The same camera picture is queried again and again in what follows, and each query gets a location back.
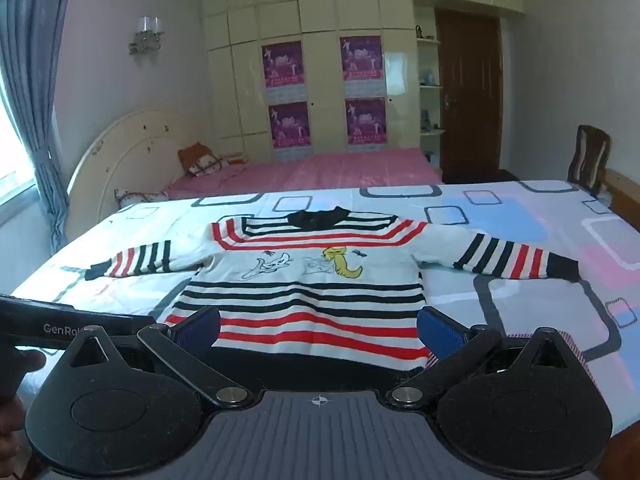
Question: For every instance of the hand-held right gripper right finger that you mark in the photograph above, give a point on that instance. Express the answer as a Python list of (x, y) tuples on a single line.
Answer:
[(439, 332)]

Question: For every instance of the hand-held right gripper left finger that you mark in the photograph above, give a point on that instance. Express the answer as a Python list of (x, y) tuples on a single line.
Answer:
[(200, 329)]

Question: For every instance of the striped cartoon print sweater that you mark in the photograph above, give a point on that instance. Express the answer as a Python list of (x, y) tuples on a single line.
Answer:
[(310, 300)]

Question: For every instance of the person's left hand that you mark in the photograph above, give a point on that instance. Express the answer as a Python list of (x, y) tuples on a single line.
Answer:
[(27, 360)]

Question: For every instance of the square pattern bedsheet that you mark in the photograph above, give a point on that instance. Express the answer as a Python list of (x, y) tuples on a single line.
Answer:
[(505, 210)]

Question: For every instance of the patterned white pillow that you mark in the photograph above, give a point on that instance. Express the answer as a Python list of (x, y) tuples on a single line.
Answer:
[(140, 196)]

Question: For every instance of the plaid pillow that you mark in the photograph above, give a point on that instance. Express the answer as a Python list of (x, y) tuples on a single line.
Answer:
[(210, 165)]

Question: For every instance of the window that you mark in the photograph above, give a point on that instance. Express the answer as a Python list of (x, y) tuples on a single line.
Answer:
[(12, 160)]

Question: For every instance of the orange cat cushion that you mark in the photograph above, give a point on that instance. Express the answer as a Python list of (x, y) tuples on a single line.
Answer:
[(192, 152)]

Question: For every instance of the pink bed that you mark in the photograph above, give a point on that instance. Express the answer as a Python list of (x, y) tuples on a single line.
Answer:
[(350, 170)]

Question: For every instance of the cream rounded headboard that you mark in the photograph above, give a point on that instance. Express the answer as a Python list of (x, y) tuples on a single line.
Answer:
[(125, 155)]

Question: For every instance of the brown wooden chair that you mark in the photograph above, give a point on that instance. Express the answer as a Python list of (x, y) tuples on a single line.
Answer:
[(590, 155)]

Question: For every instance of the brown wooden door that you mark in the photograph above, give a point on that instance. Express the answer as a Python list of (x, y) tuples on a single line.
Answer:
[(470, 100)]

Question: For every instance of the cream corner shelf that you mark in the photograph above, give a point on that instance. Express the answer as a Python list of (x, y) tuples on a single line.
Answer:
[(429, 90)]

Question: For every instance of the blue grey curtain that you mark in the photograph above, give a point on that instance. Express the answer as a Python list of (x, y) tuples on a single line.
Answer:
[(30, 60)]

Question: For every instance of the cream glossy wardrobe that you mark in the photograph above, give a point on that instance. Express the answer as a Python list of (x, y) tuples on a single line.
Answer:
[(320, 10)]

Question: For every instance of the purple wall poster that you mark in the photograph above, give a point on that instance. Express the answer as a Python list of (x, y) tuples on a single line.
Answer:
[(289, 125), (361, 60), (366, 120), (282, 65)]

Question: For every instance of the wooden bed frame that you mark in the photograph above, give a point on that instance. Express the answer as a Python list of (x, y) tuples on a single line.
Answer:
[(622, 192)]

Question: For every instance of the glass wall lamp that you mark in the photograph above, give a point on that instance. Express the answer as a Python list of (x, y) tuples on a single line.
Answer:
[(146, 35)]

